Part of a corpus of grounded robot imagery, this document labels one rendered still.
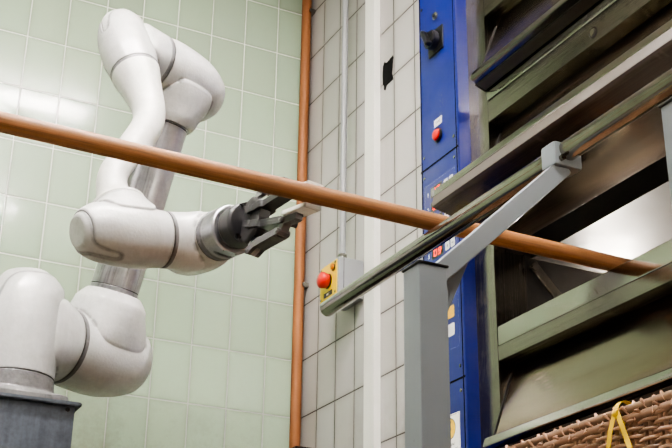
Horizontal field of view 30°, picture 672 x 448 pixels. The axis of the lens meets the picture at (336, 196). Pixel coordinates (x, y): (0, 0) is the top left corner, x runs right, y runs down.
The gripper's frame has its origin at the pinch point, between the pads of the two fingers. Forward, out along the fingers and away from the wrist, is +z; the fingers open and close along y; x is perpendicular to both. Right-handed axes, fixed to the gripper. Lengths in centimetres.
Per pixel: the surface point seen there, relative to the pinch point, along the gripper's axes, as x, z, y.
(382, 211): -11.0, 6.8, 0.1
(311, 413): -73, -100, 8
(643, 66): -35, 39, -24
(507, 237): -34.3, 10.8, -1.6
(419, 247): -17.6, 8.7, 4.7
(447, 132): -56, -35, -43
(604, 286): -54, 14, 2
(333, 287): -61, -79, -18
